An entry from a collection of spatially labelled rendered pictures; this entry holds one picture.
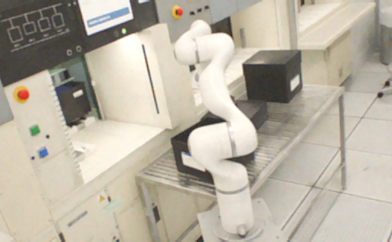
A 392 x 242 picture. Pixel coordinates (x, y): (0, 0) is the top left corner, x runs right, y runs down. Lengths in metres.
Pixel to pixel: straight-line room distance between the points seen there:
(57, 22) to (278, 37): 2.01
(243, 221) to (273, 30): 2.08
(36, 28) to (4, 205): 0.67
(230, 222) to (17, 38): 1.02
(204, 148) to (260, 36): 2.15
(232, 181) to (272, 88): 1.23
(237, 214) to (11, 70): 0.97
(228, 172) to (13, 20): 0.94
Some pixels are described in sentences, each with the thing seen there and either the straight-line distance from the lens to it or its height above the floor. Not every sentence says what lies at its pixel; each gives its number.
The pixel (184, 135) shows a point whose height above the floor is 0.91.
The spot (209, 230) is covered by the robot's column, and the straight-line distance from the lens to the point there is 1.63.
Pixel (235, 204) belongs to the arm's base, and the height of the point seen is 0.90.
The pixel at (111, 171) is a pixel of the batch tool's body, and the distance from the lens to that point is 2.01.
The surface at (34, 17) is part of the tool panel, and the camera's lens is 1.72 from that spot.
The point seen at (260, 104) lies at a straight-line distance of 2.36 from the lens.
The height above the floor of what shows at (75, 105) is 1.02.
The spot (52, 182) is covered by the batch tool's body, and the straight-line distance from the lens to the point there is 1.83.
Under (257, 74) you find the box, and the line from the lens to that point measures 2.59.
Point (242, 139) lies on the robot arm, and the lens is 1.38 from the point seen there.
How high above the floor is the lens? 1.77
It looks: 24 degrees down
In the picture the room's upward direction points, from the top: 11 degrees counter-clockwise
